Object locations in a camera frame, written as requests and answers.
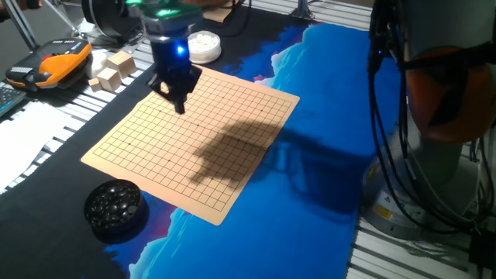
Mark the orange black teach pendant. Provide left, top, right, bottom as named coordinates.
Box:
left=5, top=37, right=93, bottom=92

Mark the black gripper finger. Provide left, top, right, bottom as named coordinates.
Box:
left=178, top=83, right=201, bottom=115
left=146, top=75, right=182, bottom=114

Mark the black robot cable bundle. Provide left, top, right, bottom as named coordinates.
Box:
left=367, top=0, right=496, bottom=234

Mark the aluminium frame post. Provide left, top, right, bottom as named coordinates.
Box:
left=2, top=0, right=40, bottom=51

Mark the black computer keyboard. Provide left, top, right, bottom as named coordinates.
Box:
left=0, top=81, right=28, bottom=117

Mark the aluminium post with foot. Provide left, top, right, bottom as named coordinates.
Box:
left=288, top=0, right=317, bottom=20

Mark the white bowl of white stones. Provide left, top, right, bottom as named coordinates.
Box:
left=187, top=29, right=222, bottom=65

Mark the black round spool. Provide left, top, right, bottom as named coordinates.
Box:
left=81, top=0, right=145, bottom=40

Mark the green grey wrist mount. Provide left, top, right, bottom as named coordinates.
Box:
left=124, top=0, right=203, bottom=38

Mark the tan Go board sheet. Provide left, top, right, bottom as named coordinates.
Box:
left=80, top=64, right=301, bottom=226

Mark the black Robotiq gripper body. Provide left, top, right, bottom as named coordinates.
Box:
left=150, top=34, right=203, bottom=94

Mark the black bowl of black stones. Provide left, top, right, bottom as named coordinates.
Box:
left=83, top=178, right=147, bottom=238

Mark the blue and black table mat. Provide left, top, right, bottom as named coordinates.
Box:
left=0, top=5, right=402, bottom=279

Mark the white rounded block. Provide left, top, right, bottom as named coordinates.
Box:
left=85, top=50, right=109, bottom=79

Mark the medium wooden cube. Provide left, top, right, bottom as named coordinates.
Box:
left=96, top=67, right=122, bottom=93

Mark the flat cardboard sheet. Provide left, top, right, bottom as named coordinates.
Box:
left=201, top=0, right=246, bottom=23

